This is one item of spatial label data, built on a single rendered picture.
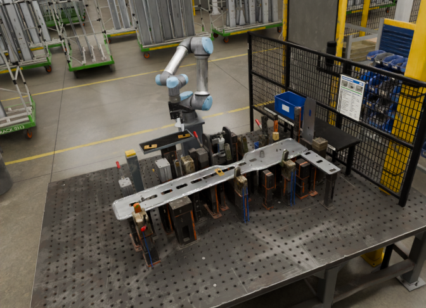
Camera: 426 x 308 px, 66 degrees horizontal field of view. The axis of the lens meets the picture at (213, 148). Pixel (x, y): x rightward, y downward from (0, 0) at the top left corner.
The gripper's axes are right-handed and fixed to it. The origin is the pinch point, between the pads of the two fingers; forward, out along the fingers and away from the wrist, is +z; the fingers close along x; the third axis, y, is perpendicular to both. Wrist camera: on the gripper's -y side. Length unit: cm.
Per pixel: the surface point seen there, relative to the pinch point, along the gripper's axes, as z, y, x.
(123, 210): 23, 44, 48
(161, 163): 12.5, 18.5, 22.5
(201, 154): 16.3, -9.4, 14.8
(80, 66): 96, 176, -564
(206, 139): 6.8, -14.6, 11.1
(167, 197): 23, 18, 44
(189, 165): 18.5, 0.7, 21.7
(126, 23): 81, 78, -932
